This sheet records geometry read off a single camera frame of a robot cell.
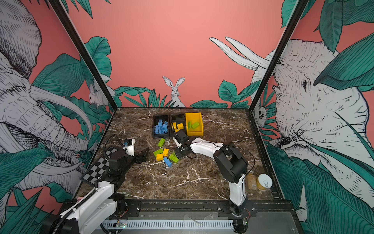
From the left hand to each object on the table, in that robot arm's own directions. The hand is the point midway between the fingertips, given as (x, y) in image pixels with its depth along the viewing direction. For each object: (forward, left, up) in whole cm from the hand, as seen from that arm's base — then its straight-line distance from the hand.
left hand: (142, 145), depth 84 cm
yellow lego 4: (+20, -22, -9) cm, 31 cm away
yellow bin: (+28, -32, -9) cm, 44 cm away
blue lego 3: (+19, -4, -10) cm, 22 cm away
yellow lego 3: (+23, -17, -11) cm, 31 cm away
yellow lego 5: (+19, -19, -11) cm, 29 cm away
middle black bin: (+31, -20, -13) cm, 39 cm away
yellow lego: (+1, -12, -11) cm, 16 cm away
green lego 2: (+22, -32, -11) cm, 41 cm away
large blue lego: (+18, -8, -10) cm, 23 cm away
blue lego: (-6, -14, -11) cm, 19 cm away
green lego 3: (+21, -28, -8) cm, 36 cm away
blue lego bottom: (+22, -11, -9) cm, 26 cm away
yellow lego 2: (+1, -7, -11) cm, 13 cm away
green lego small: (+3, -8, -12) cm, 15 cm away
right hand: (0, -19, -9) cm, 21 cm away
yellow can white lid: (-21, -68, -7) cm, 72 cm away
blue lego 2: (+24, -7, -9) cm, 27 cm away
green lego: (+9, -8, -13) cm, 18 cm away
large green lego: (-3, -18, -10) cm, 21 cm away
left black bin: (+34, -8, -15) cm, 38 cm away
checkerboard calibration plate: (-9, +26, -9) cm, 29 cm away
